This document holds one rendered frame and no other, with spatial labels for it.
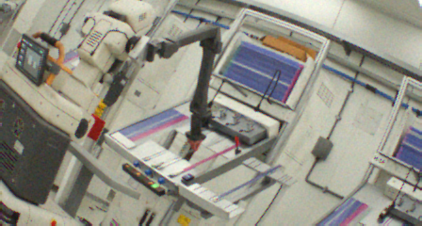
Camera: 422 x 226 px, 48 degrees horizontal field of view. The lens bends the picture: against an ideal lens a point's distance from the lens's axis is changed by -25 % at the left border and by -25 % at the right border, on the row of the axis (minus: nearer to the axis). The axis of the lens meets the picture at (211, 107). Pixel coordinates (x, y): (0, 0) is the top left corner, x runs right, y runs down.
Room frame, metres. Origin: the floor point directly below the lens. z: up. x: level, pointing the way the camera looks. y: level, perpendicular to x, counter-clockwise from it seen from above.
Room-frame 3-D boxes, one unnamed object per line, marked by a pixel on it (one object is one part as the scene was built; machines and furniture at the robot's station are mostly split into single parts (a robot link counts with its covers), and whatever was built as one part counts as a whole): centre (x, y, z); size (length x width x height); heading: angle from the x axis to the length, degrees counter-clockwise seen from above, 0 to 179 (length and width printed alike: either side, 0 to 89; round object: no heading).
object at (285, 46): (3.90, -0.30, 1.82); 0.68 x 0.30 x 0.20; 48
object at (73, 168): (3.87, 0.62, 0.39); 0.24 x 0.24 x 0.78; 48
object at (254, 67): (3.60, -0.18, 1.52); 0.51 x 0.13 x 0.27; 48
